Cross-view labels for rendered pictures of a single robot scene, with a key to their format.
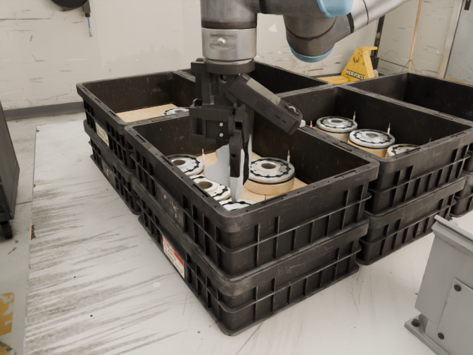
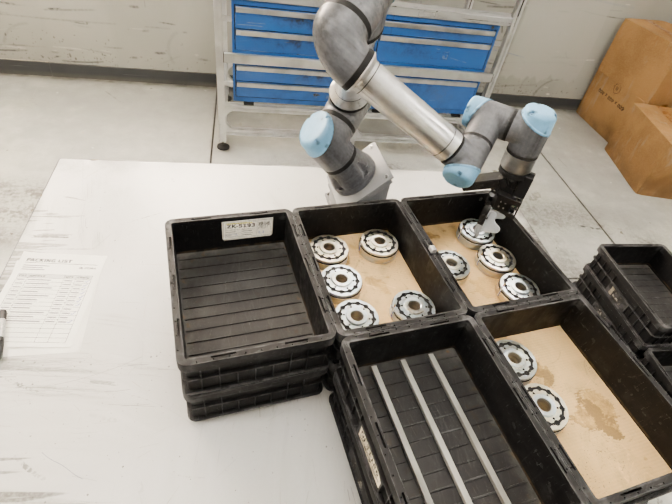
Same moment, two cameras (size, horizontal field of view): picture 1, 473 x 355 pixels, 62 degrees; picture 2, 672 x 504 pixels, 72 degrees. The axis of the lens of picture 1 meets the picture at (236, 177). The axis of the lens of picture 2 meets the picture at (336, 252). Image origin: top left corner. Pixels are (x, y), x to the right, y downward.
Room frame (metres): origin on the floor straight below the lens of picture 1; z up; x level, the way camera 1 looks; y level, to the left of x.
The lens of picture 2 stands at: (1.61, -0.24, 1.66)
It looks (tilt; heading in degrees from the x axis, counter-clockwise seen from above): 44 degrees down; 188
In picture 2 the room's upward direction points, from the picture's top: 11 degrees clockwise
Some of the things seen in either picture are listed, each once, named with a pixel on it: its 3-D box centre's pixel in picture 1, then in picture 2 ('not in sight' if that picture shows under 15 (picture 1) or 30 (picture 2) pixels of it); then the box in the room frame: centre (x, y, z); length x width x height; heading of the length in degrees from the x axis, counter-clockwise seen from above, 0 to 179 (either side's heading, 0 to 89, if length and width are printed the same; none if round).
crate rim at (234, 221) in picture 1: (238, 148); (481, 245); (0.66, 0.00, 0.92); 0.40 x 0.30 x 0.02; 33
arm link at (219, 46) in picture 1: (228, 44); (518, 160); (0.56, 0.01, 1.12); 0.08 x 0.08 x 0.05
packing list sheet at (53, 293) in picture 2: not in sight; (44, 298); (1.05, -1.01, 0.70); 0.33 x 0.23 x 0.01; 23
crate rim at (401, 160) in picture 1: (354, 118); (372, 259); (0.82, -0.26, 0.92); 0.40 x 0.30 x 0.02; 33
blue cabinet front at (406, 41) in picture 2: not in sight; (428, 69); (-1.25, -0.28, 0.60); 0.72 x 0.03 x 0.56; 113
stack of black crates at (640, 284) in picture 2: not in sight; (628, 319); (0.17, 0.76, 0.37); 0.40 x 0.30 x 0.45; 23
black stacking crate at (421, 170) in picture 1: (350, 140); (368, 274); (0.82, -0.26, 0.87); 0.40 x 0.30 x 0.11; 33
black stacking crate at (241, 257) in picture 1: (238, 173); (474, 259); (0.66, 0.00, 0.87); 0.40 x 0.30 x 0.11; 33
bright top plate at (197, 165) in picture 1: (178, 165); (519, 288); (0.71, 0.12, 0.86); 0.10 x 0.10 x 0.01
